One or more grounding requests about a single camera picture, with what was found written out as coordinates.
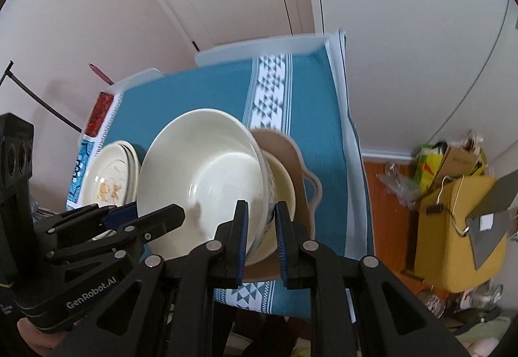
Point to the grey cardboard sheet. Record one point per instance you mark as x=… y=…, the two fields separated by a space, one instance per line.
x=489 y=243

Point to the cream bowl with yellow print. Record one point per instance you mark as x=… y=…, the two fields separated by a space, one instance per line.
x=281 y=187

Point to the brown paper bag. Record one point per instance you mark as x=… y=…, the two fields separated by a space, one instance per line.
x=457 y=158

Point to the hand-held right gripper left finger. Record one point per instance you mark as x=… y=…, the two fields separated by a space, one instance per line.
x=243 y=235

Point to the cream floral plate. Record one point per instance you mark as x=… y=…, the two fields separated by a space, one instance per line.
x=107 y=179

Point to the person's left hand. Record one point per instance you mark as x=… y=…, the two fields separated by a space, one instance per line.
x=38 y=339

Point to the green yellow bag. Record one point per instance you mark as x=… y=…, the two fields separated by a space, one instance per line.
x=427 y=167

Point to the pale green cloth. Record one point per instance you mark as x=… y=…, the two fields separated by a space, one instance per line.
x=485 y=332

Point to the cream plate with yellow centre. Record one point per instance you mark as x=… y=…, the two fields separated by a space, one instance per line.
x=136 y=162

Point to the plain white bowl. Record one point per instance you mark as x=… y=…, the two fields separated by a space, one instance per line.
x=194 y=162

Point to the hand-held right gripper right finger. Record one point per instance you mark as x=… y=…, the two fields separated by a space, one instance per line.
x=281 y=243

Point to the yellow chair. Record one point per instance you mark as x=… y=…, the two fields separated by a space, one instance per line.
x=445 y=243

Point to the clear plastic bag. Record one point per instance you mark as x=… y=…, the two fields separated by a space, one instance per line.
x=398 y=187

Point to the blue woven tablecloth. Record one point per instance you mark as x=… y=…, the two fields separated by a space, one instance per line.
x=194 y=90

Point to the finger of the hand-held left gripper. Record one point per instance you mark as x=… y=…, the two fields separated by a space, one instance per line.
x=121 y=214
x=162 y=219

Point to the glass jar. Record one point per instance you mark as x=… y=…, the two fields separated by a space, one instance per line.
x=432 y=302

